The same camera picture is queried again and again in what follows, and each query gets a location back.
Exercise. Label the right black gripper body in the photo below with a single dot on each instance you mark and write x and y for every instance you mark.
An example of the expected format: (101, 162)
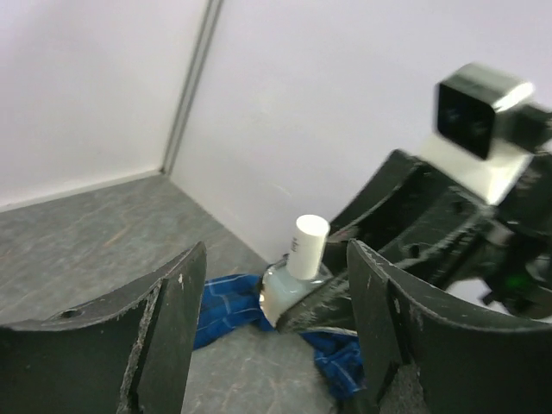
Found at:
(511, 254)

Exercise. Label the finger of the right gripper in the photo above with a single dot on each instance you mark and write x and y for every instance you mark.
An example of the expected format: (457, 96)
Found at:
(426, 251)
(391, 198)

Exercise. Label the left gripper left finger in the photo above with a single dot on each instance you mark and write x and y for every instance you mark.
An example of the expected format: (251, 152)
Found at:
(128, 351)

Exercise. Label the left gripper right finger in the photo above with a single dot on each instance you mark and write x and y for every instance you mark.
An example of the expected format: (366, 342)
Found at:
(452, 356)

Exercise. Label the nail polish bottle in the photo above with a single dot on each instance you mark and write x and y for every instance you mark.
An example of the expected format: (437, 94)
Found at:
(279, 291)

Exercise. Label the white nail polish cap brush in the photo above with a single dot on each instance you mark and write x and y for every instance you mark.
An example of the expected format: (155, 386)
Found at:
(307, 246)

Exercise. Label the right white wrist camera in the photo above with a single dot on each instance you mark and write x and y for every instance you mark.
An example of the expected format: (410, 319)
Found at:
(487, 129)

